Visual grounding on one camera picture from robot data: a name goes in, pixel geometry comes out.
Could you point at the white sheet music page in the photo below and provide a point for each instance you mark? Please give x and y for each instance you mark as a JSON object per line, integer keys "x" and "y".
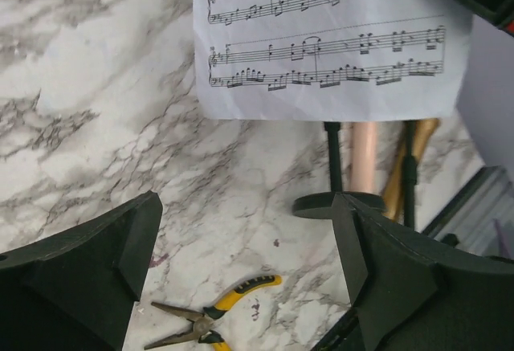
{"x": 330, "y": 60}

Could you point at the gold toy microphone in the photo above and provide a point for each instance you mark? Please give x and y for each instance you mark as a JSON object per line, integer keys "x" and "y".
{"x": 399, "y": 192}

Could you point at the yellow handled pliers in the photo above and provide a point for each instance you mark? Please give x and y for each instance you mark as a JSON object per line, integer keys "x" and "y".
{"x": 201, "y": 329}

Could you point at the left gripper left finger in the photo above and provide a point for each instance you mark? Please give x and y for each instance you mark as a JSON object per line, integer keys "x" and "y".
{"x": 75, "y": 290}

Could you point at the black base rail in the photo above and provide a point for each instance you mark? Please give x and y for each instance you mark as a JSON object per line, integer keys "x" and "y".
{"x": 479, "y": 218}

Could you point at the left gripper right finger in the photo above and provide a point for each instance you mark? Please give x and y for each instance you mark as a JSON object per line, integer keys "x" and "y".
{"x": 410, "y": 292}

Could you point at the black mic stand front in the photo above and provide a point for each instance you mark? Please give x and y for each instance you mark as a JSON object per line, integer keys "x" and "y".
{"x": 416, "y": 138}

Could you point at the pink toy microphone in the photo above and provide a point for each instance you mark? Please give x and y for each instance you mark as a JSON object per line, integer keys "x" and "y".
{"x": 364, "y": 151}

